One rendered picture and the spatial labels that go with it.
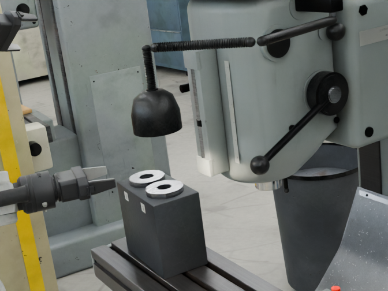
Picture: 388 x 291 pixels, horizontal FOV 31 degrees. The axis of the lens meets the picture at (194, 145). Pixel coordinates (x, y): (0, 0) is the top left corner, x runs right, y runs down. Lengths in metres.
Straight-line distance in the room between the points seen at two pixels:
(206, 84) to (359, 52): 0.26
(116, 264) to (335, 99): 0.83
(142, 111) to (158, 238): 0.65
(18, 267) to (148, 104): 2.08
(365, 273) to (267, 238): 2.46
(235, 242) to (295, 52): 2.96
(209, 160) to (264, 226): 3.04
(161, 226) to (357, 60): 0.65
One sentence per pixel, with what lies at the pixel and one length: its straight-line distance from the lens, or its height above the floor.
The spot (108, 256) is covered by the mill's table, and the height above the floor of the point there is 0.97.
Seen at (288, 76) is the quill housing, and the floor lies 1.49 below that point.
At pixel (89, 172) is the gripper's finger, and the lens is 1.69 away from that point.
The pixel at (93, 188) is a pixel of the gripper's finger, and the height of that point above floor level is 1.20.
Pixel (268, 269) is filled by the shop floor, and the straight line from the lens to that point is 3.68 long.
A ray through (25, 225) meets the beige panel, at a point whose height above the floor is 0.66.
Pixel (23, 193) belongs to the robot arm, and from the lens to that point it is 1.56.
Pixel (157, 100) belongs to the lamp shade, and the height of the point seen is 1.51.
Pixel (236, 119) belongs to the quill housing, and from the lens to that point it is 1.10.
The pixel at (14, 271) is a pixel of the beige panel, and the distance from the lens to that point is 3.00.
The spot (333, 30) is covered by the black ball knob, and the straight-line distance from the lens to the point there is 1.12.
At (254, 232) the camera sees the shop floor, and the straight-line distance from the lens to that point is 4.10.
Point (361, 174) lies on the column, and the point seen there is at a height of 1.16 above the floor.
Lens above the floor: 1.73
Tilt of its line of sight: 17 degrees down
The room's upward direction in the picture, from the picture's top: 7 degrees counter-clockwise
